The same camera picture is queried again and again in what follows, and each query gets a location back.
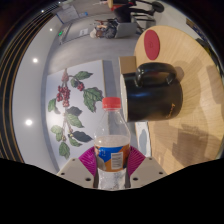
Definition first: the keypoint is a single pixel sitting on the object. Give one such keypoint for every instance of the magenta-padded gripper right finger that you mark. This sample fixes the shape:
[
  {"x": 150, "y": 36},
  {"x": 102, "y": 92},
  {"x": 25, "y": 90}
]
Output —
[{"x": 150, "y": 171}]

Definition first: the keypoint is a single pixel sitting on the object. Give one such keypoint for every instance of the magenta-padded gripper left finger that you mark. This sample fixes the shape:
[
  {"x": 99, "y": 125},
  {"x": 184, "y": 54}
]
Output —
[{"x": 75, "y": 171}]

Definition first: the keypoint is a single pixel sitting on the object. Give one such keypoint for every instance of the clear red-capped drink bottle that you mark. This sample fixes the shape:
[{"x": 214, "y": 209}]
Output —
[{"x": 111, "y": 153}]

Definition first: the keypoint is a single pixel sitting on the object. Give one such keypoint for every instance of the white printed paper sheet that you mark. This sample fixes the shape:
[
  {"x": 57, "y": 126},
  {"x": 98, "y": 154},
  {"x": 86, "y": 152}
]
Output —
[{"x": 143, "y": 136}]

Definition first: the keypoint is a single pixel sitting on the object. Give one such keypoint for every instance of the group of ceiling lights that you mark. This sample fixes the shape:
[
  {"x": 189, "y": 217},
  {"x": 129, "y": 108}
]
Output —
[{"x": 29, "y": 122}]

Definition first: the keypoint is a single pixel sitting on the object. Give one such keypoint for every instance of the black mug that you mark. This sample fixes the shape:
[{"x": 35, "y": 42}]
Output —
[{"x": 153, "y": 96}]

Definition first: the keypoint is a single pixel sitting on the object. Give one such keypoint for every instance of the flat round red coaster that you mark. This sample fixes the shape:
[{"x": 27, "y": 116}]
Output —
[{"x": 151, "y": 45}]

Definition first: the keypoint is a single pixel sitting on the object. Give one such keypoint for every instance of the green exit sign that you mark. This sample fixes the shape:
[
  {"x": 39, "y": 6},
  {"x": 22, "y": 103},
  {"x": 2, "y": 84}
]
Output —
[{"x": 60, "y": 33}]

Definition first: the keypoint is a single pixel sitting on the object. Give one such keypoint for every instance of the grey chair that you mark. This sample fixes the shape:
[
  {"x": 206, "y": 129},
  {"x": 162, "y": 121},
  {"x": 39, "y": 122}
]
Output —
[{"x": 128, "y": 29}]

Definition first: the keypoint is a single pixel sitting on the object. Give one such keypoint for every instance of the person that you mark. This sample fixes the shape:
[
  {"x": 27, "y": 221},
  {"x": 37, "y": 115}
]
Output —
[{"x": 108, "y": 30}]

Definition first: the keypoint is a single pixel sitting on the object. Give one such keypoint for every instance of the coffee plant wall picture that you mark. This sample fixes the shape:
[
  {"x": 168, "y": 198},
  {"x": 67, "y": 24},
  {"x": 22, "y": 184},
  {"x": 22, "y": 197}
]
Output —
[{"x": 90, "y": 133}]

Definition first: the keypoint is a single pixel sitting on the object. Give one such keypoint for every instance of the small white wall notice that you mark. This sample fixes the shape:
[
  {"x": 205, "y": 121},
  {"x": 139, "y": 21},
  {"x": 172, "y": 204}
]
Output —
[{"x": 84, "y": 32}]

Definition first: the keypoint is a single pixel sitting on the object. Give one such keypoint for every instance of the white wall notice board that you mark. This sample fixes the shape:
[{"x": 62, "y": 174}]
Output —
[{"x": 68, "y": 13}]

